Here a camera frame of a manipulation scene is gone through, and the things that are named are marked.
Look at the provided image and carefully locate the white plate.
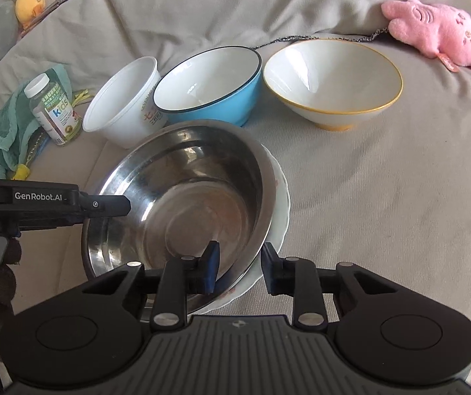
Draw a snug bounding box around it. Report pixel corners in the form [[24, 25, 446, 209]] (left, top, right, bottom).
[[196, 144, 291, 315]]

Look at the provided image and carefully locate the white bowl with yellow rim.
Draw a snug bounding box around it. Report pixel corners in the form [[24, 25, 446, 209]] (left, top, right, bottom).
[[263, 39, 404, 132]]

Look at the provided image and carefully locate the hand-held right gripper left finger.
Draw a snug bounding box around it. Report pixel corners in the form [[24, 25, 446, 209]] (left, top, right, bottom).
[[78, 241, 222, 332]]

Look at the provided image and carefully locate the clear vitamin bottle white cap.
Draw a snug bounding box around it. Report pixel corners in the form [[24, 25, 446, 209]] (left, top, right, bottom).
[[23, 73, 84, 147]]

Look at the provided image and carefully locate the yellow lanyard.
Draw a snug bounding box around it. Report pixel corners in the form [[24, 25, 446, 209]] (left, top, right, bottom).
[[71, 89, 92, 108]]

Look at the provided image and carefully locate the stainless steel bowl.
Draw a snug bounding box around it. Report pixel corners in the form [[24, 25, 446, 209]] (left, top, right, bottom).
[[81, 122, 278, 315]]

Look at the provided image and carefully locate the person's left hand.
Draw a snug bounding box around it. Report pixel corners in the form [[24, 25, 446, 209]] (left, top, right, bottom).
[[0, 236, 24, 365]]

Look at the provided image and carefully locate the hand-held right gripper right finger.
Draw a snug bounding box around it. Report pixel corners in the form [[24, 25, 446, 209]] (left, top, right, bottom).
[[261, 243, 389, 330]]

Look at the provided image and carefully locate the green towel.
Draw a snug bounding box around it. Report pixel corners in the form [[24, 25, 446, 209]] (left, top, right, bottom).
[[0, 64, 74, 178]]

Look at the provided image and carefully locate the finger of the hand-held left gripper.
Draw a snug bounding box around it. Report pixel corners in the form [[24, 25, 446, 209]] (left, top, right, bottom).
[[80, 192, 132, 220]]

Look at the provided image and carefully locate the white plastic bowl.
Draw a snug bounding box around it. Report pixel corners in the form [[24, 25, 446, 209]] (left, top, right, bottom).
[[81, 56, 169, 149]]

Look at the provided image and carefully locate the blue bowl with black rim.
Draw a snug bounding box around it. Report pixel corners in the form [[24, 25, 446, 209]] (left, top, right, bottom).
[[153, 46, 263, 128]]

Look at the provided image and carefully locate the pink plush toy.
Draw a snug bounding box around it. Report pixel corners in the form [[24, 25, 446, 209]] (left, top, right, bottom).
[[380, 0, 471, 75]]

